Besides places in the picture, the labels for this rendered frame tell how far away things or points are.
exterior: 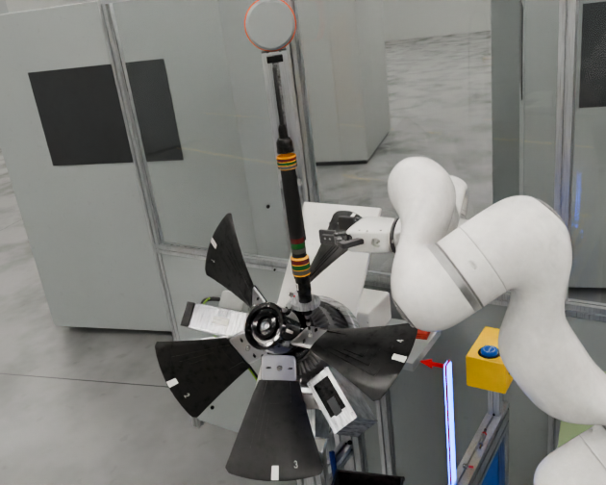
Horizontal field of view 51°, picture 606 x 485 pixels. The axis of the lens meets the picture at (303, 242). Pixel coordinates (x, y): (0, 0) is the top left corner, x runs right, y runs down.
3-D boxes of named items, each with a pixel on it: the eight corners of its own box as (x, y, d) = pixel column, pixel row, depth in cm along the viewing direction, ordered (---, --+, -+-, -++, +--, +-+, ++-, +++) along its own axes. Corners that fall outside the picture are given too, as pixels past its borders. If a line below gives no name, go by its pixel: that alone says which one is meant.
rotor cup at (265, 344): (295, 373, 159) (268, 366, 149) (256, 345, 168) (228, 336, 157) (323, 323, 160) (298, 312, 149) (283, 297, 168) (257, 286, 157)
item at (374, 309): (352, 311, 231) (349, 284, 227) (392, 319, 222) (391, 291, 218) (329, 334, 218) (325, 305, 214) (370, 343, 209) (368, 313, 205)
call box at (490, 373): (485, 358, 174) (485, 324, 170) (522, 366, 169) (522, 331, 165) (466, 390, 162) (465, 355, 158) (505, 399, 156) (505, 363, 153)
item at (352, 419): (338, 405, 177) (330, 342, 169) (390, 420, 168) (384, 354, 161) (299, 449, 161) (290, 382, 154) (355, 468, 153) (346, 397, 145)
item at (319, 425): (309, 439, 169) (309, 412, 172) (329, 438, 166) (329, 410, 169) (294, 437, 162) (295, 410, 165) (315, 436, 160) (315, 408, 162)
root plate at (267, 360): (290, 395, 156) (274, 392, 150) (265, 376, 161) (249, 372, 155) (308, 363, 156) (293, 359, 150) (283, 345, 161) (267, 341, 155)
